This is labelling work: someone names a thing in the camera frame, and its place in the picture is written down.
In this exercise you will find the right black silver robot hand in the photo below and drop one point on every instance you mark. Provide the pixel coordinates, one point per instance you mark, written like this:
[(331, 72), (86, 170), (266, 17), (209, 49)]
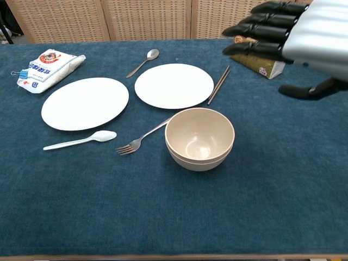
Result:
[(320, 32)]

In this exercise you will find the beige bowl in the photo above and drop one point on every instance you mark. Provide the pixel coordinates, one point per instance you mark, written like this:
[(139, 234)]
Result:
[(199, 166), (199, 130)]

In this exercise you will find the white round plate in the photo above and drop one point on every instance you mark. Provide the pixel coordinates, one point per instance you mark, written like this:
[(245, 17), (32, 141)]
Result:
[(174, 86), (85, 104)]

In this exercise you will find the gold foil package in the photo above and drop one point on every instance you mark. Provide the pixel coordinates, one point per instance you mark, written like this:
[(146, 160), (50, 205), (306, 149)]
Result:
[(261, 65)]

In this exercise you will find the metal spoon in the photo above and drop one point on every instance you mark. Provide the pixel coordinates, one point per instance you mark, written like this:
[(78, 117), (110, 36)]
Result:
[(152, 53)]

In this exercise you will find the metal fork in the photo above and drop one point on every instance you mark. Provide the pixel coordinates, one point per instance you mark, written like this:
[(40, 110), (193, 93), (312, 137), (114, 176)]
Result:
[(133, 145)]

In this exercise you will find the white plastic spoon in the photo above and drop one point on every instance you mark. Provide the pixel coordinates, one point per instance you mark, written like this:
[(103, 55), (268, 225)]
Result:
[(104, 136)]

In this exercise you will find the metal chopstick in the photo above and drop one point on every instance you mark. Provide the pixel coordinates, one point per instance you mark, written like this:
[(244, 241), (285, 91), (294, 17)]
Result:
[(217, 85), (220, 86)]

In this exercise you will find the wicker folding screen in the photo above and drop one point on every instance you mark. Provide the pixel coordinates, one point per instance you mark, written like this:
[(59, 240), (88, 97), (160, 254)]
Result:
[(146, 19)]

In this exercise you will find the blue table cloth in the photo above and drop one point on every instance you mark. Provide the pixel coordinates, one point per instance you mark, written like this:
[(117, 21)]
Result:
[(174, 212)]

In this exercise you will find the white printed food bag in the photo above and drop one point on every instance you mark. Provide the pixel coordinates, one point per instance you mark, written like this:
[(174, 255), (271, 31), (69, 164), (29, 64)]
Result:
[(51, 68)]

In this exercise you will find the blue binder clip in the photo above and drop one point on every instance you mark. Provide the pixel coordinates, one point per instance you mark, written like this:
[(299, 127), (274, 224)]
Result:
[(24, 73)]

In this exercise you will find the black tripod stand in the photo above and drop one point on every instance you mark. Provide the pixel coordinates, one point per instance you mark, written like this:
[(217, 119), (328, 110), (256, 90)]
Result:
[(6, 35)]

